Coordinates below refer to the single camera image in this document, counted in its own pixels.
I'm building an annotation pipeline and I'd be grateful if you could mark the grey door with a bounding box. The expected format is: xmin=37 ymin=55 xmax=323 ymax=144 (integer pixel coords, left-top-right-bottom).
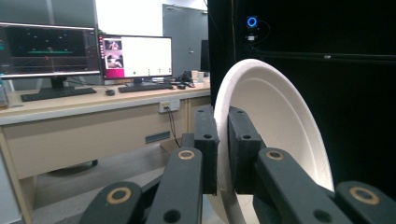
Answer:
xmin=162 ymin=3 xmax=209 ymax=77

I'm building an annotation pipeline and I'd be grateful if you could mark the large black keyboard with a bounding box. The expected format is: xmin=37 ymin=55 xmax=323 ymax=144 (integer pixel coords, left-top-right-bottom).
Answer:
xmin=20 ymin=86 xmax=98 ymax=103

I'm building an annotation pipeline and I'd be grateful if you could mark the beige office desk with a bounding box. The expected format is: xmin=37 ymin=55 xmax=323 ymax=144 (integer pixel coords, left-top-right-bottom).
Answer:
xmin=0 ymin=77 xmax=213 ymax=224

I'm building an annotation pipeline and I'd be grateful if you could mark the wide dark-screen monitor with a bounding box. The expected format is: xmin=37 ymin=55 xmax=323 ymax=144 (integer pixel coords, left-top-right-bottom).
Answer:
xmin=0 ymin=21 xmax=103 ymax=91

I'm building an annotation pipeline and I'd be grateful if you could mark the black power cable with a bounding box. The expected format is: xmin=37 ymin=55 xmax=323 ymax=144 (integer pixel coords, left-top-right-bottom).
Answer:
xmin=164 ymin=106 xmax=182 ymax=148

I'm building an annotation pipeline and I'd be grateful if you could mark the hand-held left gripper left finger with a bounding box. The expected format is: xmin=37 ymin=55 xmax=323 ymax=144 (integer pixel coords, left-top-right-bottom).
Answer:
xmin=146 ymin=105 xmax=220 ymax=224

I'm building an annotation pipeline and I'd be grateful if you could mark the white disposable bowl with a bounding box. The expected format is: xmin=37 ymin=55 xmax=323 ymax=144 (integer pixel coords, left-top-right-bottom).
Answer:
xmin=208 ymin=58 xmax=335 ymax=224

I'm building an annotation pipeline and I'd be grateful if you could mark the white wall socket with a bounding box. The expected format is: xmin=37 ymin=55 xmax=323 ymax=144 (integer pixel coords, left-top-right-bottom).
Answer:
xmin=158 ymin=98 xmax=181 ymax=114

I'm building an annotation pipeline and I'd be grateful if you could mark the bright-screen monitor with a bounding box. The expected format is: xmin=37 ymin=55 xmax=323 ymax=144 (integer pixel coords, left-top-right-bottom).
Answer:
xmin=97 ymin=34 xmax=174 ymax=87

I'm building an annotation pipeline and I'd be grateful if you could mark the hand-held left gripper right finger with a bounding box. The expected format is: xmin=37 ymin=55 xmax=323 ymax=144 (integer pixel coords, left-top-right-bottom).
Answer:
xmin=227 ymin=105 xmax=353 ymax=224

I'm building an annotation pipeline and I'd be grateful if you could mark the slim black keyboard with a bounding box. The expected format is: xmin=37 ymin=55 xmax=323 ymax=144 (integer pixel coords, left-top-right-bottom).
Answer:
xmin=117 ymin=82 xmax=176 ymax=94

